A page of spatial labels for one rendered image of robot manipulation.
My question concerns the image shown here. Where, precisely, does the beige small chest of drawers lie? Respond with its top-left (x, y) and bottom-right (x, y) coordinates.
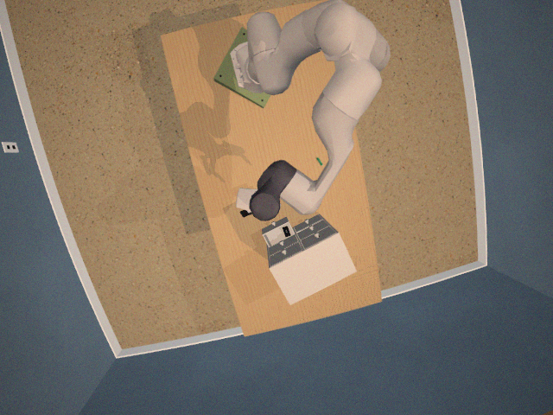
top-left (266, 214), bottom-right (356, 305)

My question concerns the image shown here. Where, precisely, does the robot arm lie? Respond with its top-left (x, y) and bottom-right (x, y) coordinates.
top-left (231, 0), bottom-right (391, 221)

